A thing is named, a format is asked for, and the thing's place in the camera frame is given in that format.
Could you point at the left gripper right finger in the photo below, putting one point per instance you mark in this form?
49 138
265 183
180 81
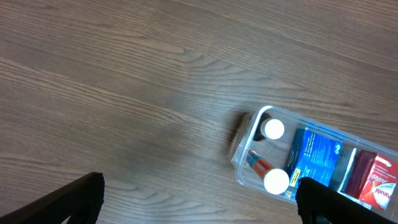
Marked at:
319 204

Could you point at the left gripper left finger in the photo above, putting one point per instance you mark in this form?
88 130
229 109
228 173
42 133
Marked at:
77 202

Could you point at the white medicine box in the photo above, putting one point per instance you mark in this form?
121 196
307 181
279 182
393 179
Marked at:
343 170

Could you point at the orange tube white cap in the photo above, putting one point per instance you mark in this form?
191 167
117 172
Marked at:
275 180

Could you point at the blue medicine box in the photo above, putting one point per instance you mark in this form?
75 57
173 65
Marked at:
313 152

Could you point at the red medicine box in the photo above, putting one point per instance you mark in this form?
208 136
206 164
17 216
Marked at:
373 179

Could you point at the black bottle white cap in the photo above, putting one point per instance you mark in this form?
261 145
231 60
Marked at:
269 128

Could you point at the clear plastic container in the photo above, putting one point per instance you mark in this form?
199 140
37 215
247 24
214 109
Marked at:
276 152

